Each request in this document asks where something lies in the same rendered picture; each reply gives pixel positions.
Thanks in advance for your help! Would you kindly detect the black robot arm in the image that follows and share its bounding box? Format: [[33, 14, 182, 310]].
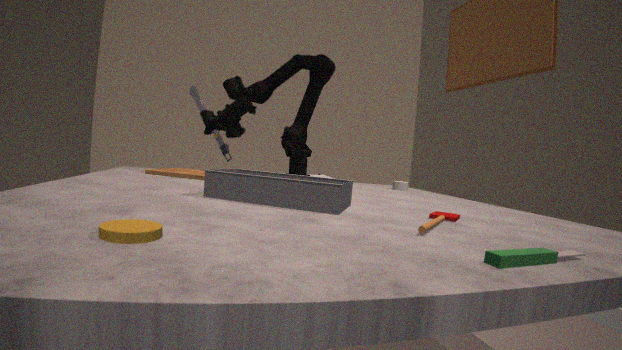
[[222, 54, 336, 176]]

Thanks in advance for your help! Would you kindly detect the wooden board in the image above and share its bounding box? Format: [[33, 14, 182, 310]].
[[145, 168, 205, 180]]

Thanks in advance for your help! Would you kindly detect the yellow flat disc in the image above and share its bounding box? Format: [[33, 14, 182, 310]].
[[98, 219, 163, 244]]

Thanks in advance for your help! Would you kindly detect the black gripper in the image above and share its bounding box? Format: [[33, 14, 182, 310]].
[[200, 104, 241, 135]]

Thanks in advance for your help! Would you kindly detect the beige short cylinder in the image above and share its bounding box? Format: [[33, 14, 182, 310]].
[[392, 181, 409, 191]]

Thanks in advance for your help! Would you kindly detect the red spatula with wooden handle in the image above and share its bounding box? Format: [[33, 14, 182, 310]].
[[419, 211, 461, 234]]

